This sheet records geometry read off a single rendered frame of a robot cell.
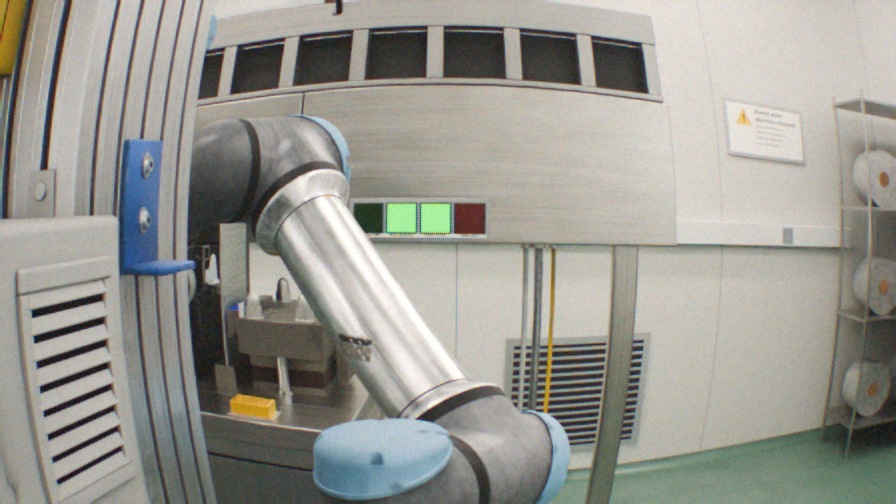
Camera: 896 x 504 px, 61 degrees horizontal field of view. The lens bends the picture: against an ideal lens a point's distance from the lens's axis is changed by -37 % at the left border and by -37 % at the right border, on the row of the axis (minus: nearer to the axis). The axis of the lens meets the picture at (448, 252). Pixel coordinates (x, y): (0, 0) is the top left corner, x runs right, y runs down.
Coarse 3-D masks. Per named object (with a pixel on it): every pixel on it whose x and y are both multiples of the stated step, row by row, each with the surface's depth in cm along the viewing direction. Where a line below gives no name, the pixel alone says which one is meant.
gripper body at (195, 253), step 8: (192, 248) 154; (200, 248) 155; (208, 248) 160; (192, 256) 154; (200, 256) 159; (208, 256) 160; (200, 264) 156; (200, 272) 156; (200, 280) 156; (200, 288) 157; (208, 288) 159; (200, 296) 156; (208, 296) 159
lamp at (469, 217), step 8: (456, 208) 213; (464, 208) 213; (472, 208) 213; (480, 208) 213; (456, 216) 213; (464, 216) 213; (472, 216) 213; (480, 216) 213; (456, 224) 213; (464, 224) 213; (472, 224) 213; (480, 224) 213; (456, 232) 213; (464, 232) 213; (472, 232) 213; (480, 232) 213
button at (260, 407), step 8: (232, 400) 157; (240, 400) 158; (248, 400) 159; (256, 400) 160; (264, 400) 161; (272, 400) 162; (232, 408) 157; (240, 408) 157; (248, 408) 157; (256, 408) 157; (264, 408) 157; (272, 408) 160; (256, 416) 157; (264, 416) 157
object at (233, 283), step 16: (224, 224) 185; (240, 224) 201; (224, 240) 185; (240, 240) 201; (224, 256) 186; (240, 256) 201; (224, 272) 186; (240, 272) 201; (224, 288) 185; (240, 288) 201; (224, 304) 185
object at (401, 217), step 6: (390, 204) 213; (396, 204) 213; (402, 204) 213; (408, 204) 213; (414, 204) 213; (390, 210) 213; (396, 210) 213; (402, 210) 213; (408, 210) 213; (414, 210) 213; (390, 216) 213; (396, 216) 213; (402, 216) 213; (408, 216) 213; (414, 216) 213; (390, 222) 213; (396, 222) 213; (402, 222) 213; (408, 222) 213; (414, 222) 213; (390, 228) 213; (396, 228) 213; (402, 228) 213; (408, 228) 213; (414, 228) 213
